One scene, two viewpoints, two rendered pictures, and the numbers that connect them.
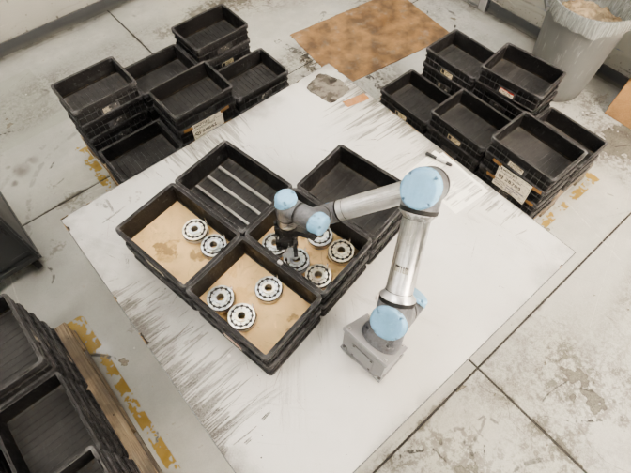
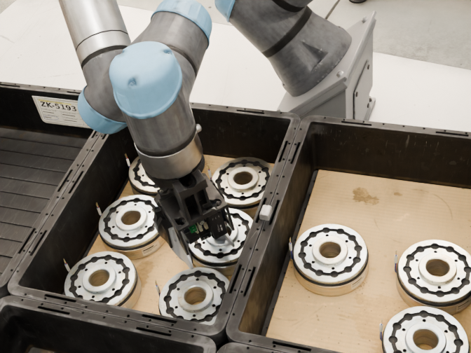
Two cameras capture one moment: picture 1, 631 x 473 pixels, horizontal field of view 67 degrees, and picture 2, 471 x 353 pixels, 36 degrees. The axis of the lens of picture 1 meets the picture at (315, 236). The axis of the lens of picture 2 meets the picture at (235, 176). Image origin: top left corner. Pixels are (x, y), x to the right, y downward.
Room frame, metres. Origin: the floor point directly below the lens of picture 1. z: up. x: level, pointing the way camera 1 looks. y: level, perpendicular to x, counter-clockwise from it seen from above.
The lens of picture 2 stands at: (1.01, 0.73, 1.65)
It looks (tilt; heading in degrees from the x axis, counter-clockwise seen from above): 45 degrees down; 255
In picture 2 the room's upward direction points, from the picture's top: 10 degrees counter-clockwise
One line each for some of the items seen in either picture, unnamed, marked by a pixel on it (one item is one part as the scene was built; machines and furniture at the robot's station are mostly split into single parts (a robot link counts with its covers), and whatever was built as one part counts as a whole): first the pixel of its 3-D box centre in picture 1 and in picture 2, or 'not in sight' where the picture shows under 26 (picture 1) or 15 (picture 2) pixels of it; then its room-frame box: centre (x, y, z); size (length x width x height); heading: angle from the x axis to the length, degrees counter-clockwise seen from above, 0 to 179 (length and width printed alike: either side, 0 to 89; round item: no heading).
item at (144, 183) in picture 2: (341, 251); (160, 169); (0.90, -0.10, 0.86); 0.10 x 0.10 x 0.01
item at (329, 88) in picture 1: (327, 86); not in sight; (2.00, -0.07, 0.71); 0.22 x 0.19 x 0.01; 40
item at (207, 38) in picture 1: (216, 55); not in sight; (2.69, 0.66, 0.37); 0.40 x 0.30 x 0.45; 130
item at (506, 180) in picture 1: (511, 184); not in sight; (1.56, -1.07, 0.41); 0.31 x 0.02 x 0.16; 40
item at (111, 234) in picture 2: (319, 235); (132, 220); (0.97, -0.02, 0.86); 0.10 x 0.10 x 0.01
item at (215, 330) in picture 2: (308, 238); (166, 201); (0.92, 0.03, 0.92); 0.40 x 0.30 x 0.02; 50
